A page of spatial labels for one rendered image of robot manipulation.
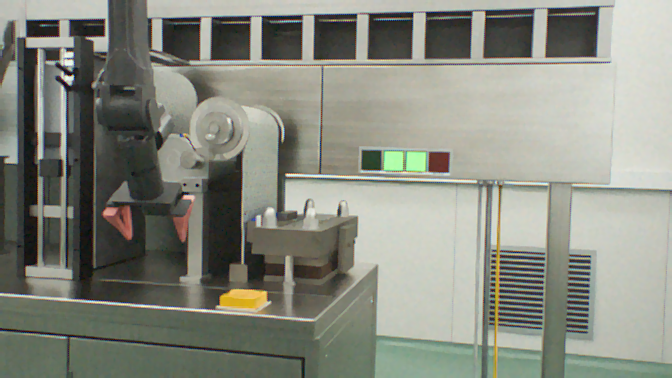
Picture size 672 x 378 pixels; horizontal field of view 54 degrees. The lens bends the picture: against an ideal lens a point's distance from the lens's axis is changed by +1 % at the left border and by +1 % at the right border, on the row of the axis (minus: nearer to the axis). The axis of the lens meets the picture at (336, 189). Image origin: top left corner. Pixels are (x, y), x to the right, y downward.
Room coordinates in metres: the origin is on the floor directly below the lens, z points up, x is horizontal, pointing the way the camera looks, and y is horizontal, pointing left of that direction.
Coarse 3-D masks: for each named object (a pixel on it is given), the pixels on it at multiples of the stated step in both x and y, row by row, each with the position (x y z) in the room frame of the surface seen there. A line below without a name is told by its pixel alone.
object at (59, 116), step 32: (32, 64) 1.52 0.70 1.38; (64, 64) 1.48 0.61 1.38; (32, 96) 1.52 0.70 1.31; (64, 96) 1.48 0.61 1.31; (32, 128) 1.52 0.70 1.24; (64, 128) 1.48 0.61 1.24; (32, 160) 1.52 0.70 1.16; (64, 160) 1.48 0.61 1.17; (32, 192) 1.52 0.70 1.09; (64, 192) 1.48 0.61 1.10; (32, 224) 1.52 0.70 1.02; (64, 224) 1.48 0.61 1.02; (32, 256) 1.52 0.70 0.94; (64, 256) 1.48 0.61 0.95
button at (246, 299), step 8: (224, 296) 1.23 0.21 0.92; (232, 296) 1.23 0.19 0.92; (240, 296) 1.23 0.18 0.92; (248, 296) 1.23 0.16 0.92; (256, 296) 1.24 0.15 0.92; (264, 296) 1.27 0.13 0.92; (224, 304) 1.23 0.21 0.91; (232, 304) 1.23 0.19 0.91; (240, 304) 1.23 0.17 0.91; (248, 304) 1.22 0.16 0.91; (256, 304) 1.23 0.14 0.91
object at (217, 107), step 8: (216, 104) 1.52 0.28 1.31; (208, 112) 1.52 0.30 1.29; (224, 112) 1.51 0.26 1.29; (232, 112) 1.51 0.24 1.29; (200, 120) 1.53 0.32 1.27; (232, 120) 1.51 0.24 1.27; (240, 120) 1.51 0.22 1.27; (200, 128) 1.53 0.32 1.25; (240, 128) 1.51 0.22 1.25; (200, 136) 1.53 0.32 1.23; (232, 136) 1.51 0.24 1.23; (240, 136) 1.51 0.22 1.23; (208, 144) 1.52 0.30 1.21; (224, 144) 1.51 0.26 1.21; (232, 144) 1.51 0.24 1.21; (216, 152) 1.52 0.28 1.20; (224, 152) 1.52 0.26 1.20; (240, 152) 1.61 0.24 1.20
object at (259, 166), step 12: (252, 156) 1.56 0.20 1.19; (264, 156) 1.64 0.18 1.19; (276, 156) 1.73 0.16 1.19; (252, 168) 1.56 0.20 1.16; (264, 168) 1.64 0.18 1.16; (276, 168) 1.73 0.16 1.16; (252, 180) 1.56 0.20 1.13; (264, 180) 1.64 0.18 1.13; (276, 180) 1.74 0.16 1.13; (252, 192) 1.57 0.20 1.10; (264, 192) 1.65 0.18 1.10; (276, 192) 1.74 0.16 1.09; (252, 204) 1.57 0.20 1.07; (264, 204) 1.65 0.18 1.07; (276, 204) 1.74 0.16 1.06; (252, 216) 1.57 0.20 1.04
